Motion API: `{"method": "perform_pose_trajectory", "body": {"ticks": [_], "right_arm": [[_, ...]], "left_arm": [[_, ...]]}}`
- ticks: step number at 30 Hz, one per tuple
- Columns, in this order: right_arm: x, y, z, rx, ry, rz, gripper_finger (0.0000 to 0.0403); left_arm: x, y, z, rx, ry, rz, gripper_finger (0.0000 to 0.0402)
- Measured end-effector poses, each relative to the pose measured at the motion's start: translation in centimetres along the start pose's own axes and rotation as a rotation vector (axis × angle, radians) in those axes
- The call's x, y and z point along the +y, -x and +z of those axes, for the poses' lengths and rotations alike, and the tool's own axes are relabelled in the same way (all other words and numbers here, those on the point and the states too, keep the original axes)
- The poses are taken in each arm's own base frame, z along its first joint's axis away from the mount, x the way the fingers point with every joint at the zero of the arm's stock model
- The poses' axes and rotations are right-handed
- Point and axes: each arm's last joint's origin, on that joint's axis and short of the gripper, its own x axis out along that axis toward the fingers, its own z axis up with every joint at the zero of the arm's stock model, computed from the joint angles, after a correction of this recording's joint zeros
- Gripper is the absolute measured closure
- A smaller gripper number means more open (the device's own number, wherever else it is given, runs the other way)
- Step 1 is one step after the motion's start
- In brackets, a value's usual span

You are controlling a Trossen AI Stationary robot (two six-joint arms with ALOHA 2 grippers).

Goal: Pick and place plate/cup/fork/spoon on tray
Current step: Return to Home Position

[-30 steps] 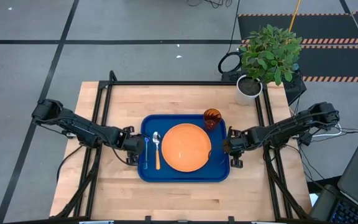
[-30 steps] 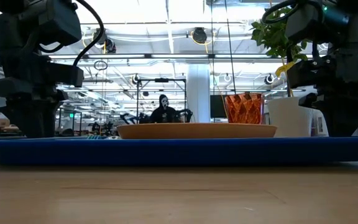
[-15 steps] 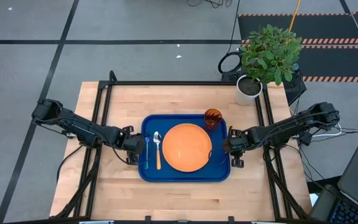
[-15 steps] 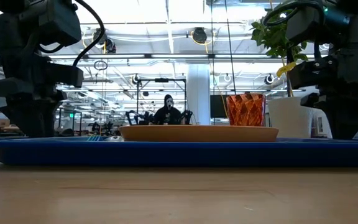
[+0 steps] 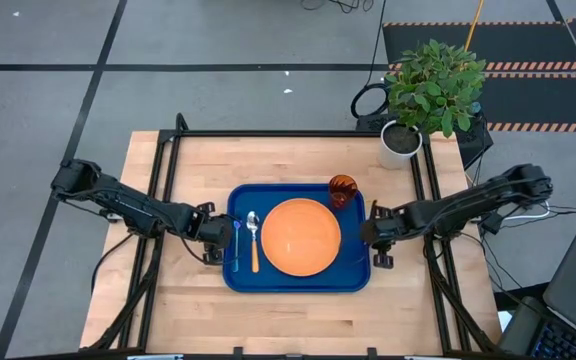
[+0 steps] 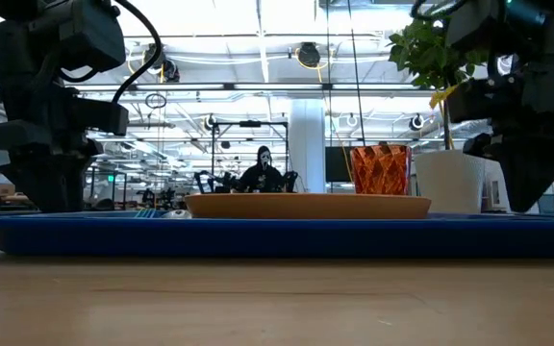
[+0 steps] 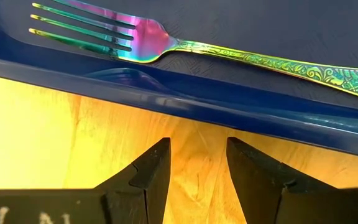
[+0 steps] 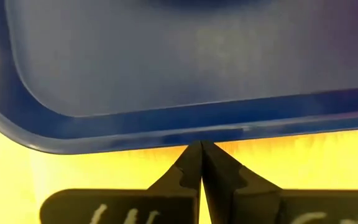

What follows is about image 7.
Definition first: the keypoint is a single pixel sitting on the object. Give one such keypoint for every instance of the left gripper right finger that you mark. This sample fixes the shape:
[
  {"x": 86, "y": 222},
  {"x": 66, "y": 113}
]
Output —
[{"x": 259, "y": 186}]

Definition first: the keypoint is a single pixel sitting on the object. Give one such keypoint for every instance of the blue plastic tray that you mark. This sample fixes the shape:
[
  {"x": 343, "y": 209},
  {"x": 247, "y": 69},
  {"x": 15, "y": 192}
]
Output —
[{"x": 259, "y": 28}]

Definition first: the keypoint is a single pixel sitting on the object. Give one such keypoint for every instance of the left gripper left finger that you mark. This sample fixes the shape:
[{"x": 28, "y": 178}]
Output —
[{"x": 141, "y": 186}]

